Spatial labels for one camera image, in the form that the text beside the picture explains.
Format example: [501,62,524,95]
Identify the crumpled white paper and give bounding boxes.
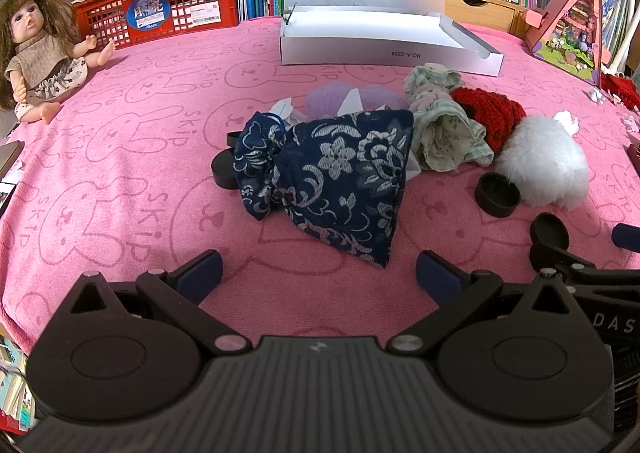
[551,110,580,131]

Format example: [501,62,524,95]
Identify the green floral cloth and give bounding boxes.
[402,63,496,171]

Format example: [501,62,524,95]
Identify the red knit hat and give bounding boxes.
[450,87,528,154]

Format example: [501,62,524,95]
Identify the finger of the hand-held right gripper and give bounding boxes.
[529,242,597,280]
[611,224,640,252]

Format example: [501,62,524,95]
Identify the wooden drawer organizer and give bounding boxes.
[444,0,538,38]

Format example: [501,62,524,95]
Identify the red knit piece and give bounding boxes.
[600,73,640,111]

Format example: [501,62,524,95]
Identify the brown-haired baby doll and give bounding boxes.
[0,0,118,124]

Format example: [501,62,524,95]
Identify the white plastic pipes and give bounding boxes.
[602,0,640,76]

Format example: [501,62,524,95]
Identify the silver box with lid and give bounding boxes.
[277,0,505,78]

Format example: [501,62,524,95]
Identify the pink rabbit-print blanket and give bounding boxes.
[0,15,640,374]

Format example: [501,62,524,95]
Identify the pink miniature house diorama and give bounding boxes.
[524,0,608,86]

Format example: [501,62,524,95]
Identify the pile of colourful booklets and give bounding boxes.
[0,335,36,434]

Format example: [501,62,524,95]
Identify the white cloth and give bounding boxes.
[267,89,373,124]

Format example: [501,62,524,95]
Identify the white fluffy pom-pom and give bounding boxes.
[495,115,591,211]

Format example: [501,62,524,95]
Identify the purple fluffy doll garment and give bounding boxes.
[305,83,413,118]

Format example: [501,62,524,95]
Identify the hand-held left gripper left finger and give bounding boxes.
[62,249,252,355]

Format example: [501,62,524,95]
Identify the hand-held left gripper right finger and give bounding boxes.
[387,249,576,355]

